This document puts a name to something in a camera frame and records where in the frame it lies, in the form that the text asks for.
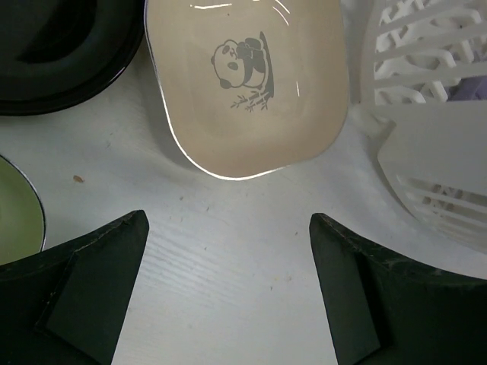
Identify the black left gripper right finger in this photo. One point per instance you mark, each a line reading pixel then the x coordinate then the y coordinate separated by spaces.
pixel 385 308

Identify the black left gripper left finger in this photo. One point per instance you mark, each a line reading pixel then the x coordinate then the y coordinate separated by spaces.
pixel 67 304

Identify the purple square panda plate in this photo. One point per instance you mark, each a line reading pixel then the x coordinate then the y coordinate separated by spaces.
pixel 473 88

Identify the cream square panda plate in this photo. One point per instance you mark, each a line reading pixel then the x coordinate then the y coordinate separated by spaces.
pixel 250 87

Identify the green square panda plate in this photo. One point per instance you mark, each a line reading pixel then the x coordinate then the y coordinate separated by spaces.
pixel 23 220

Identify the white plastic dish basket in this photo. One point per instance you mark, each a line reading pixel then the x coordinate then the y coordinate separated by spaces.
pixel 432 151

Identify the black round plate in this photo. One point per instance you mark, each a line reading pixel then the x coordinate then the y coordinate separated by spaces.
pixel 58 54

